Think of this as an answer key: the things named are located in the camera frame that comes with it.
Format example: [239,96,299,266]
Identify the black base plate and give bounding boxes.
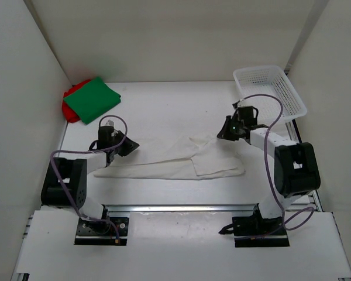
[219,210,290,248]
[74,215,129,246]

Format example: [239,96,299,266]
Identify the aluminium rail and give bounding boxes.
[43,201,322,214]

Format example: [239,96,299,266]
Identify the white cloth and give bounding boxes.
[93,133,245,180]

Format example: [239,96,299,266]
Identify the green t shirt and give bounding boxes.
[63,77,121,125]

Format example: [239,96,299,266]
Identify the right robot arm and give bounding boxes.
[217,105,321,234]

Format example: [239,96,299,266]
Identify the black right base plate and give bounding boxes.
[219,210,290,248]

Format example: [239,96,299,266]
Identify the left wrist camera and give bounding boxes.
[99,118,115,127]

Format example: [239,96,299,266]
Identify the red t shirt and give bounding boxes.
[61,79,91,123]

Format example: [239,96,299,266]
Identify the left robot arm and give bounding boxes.
[40,125,140,234]

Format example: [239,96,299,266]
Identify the white plastic basket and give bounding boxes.
[233,65,307,124]

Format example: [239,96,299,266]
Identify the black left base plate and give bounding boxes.
[74,215,129,246]

